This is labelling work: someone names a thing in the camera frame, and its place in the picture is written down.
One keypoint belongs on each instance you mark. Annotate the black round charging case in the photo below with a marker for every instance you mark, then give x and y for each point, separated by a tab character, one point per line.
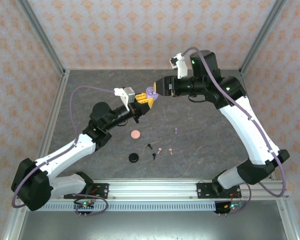
133	157

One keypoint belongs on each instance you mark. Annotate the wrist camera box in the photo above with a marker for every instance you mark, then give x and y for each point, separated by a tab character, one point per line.
181	67
128	93

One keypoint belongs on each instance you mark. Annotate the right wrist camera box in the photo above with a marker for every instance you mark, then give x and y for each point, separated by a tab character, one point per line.
181	67

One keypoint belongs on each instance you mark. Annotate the aluminium table edge rail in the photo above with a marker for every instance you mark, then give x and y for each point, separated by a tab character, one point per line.
57	105
249	100

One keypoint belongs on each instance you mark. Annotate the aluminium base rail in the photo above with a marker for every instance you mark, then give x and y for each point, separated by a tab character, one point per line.
152	190

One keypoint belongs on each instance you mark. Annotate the small controller circuit board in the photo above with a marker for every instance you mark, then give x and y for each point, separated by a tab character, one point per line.
231	206
84	205

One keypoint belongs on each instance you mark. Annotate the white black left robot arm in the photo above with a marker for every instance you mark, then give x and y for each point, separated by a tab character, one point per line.
65	152

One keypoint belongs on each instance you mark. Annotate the aluminium frame corner post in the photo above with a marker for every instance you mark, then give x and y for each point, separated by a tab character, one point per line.
40	35
262	37

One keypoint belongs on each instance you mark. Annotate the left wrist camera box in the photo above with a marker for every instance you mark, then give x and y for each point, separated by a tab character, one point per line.
128	93

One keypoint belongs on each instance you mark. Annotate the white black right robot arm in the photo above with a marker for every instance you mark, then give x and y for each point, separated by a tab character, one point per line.
250	132

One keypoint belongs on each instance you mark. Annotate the purple round charging case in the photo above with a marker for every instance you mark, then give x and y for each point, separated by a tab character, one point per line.
150	91

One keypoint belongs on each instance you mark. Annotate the pink round charging case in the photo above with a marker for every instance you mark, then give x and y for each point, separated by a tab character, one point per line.
135	134

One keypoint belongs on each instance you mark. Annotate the grey metal panel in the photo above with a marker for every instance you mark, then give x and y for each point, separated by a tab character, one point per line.
152	225

